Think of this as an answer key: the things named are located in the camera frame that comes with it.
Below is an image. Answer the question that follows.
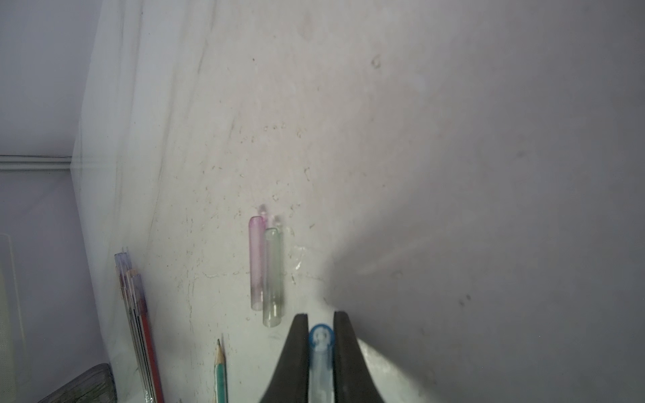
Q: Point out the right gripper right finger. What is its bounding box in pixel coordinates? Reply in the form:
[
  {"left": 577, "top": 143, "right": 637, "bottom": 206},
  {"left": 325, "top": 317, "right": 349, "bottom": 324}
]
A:
[{"left": 333, "top": 311, "right": 384, "bottom": 403}]

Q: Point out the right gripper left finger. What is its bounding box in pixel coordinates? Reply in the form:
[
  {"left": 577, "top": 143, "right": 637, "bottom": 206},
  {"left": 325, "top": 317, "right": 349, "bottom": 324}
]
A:
[{"left": 260, "top": 313, "right": 310, "bottom": 403}]

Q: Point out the blue transparent pencil cap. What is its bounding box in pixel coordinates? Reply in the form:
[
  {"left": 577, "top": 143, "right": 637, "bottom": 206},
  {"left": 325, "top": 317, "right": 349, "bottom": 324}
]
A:
[{"left": 308, "top": 323, "right": 335, "bottom": 403}]

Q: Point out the green transparent pencil cap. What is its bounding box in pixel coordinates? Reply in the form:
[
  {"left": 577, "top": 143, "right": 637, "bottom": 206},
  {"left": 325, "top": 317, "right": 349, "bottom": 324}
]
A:
[{"left": 263, "top": 228, "right": 284, "bottom": 327}]

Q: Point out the pink transparent pencil cap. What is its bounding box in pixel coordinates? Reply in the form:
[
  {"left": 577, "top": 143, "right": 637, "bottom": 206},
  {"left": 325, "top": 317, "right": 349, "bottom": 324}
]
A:
[{"left": 249, "top": 215, "right": 266, "bottom": 311}]

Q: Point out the dark ribbed vase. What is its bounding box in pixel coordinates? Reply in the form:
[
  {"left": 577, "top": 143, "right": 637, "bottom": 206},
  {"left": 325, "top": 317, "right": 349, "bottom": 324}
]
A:
[{"left": 40, "top": 363, "right": 118, "bottom": 403}]

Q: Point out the aluminium frame profile back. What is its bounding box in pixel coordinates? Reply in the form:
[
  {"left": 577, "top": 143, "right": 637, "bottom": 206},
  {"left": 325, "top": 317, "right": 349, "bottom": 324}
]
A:
[{"left": 0, "top": 155, "right": 72, "bottom": 172}]

